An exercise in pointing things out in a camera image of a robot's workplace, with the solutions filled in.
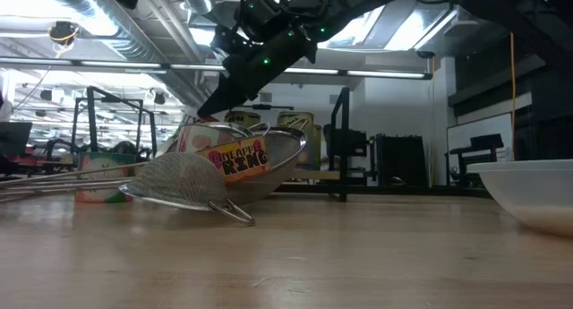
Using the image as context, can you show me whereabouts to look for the tall tin can olive label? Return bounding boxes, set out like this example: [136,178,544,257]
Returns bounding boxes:
[306,124,324,169]
[276,110,316,167]

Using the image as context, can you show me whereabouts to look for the black cabinet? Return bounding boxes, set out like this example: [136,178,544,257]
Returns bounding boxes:
[374,133,430,188]

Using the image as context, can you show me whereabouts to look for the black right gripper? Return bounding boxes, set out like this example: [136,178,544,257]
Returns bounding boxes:
[196,29,317,119]

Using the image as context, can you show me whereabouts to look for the dark monitor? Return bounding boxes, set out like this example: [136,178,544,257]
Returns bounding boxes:
[0,120,33,158]

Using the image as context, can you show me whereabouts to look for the small metal mesh strainer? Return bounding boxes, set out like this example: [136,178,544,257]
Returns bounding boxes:
[0,151,256,225]

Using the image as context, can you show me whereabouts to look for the short can teal white label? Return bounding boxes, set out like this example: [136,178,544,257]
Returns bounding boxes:
[73,151,138,205]

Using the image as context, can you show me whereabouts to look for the round black ceiling device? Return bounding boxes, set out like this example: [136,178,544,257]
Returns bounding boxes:
[47,21,81,46]

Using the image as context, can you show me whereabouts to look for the black metal rig frame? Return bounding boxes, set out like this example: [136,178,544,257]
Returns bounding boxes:
[272,183,493,199]

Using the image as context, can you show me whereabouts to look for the long ceiling light strip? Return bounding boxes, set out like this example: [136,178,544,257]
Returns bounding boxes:
[80,60,162,69]
[346,70,426,80]
[284,66,340,75]

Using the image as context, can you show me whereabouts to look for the tall tin can colourful label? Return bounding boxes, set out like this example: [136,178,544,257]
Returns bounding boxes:
[223,110,262,129]

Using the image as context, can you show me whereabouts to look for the black equipment box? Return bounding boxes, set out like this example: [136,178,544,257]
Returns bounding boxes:
[322,124,369,171]

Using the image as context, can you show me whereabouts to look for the yellow hanging cable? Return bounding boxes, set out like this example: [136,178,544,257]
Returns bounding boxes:
[509,30,517,162]

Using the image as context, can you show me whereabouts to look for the large metal mesh strainer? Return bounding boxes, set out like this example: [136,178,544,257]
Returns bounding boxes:
[0,123,309,207]

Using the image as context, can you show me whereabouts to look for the pineapple rings tin can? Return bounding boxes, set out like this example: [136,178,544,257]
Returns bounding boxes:
[195,136,270,187]

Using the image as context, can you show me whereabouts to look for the black background rig frame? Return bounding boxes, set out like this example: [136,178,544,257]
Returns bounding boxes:
[71,85,158,160]

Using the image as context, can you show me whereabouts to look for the whiteboard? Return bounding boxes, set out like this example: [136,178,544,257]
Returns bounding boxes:
[446,112,514,163]

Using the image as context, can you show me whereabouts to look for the short can pink white label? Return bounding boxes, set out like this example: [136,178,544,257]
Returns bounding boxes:
[176,124,245,156]

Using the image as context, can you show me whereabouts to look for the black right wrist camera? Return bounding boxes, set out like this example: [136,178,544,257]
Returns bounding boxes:
[235,0,283,41]

